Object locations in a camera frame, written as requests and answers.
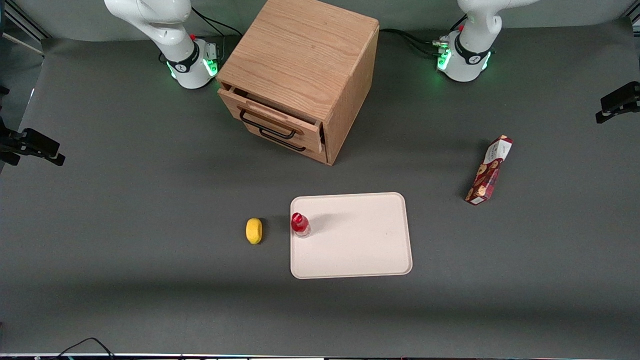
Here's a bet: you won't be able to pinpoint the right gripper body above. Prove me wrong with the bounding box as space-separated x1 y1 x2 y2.
0 117 22 150

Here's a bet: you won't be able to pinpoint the red cookie box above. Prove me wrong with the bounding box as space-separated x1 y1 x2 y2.
464 134 515 206

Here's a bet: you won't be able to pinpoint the beige plastic tray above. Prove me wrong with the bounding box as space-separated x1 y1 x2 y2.
289 192 414 280

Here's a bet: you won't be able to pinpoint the yellow lemon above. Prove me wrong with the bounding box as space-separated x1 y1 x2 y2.
245 217 264 246

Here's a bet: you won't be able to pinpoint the wooden drawer, notched front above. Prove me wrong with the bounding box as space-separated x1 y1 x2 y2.
218 87 324 154

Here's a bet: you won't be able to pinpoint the small red capped bottle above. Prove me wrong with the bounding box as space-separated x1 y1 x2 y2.
291 212 312 239

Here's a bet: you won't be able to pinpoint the wooden drawer, plain front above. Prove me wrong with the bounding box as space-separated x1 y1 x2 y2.
245 123 329 165

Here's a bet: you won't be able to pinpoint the oak wooden drawer cabinet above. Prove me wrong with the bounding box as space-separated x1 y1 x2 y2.
215 0 381 166

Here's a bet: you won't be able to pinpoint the aluminium frame rail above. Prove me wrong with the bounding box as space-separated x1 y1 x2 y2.
0 0 52 56

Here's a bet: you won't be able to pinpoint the thin black table edge cable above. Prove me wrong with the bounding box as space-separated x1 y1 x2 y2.
57 337 116 360

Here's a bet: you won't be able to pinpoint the long black drawer handle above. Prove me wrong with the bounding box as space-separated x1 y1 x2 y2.
239 109 297 140

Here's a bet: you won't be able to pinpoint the black right arm base cable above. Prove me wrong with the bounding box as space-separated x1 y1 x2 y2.
190 7 244 39

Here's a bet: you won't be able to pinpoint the black left arm base cables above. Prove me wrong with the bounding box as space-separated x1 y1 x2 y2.
378 28 452 57

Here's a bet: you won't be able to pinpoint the short black drawer handle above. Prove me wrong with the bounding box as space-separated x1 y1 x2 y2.
258 127 307 153

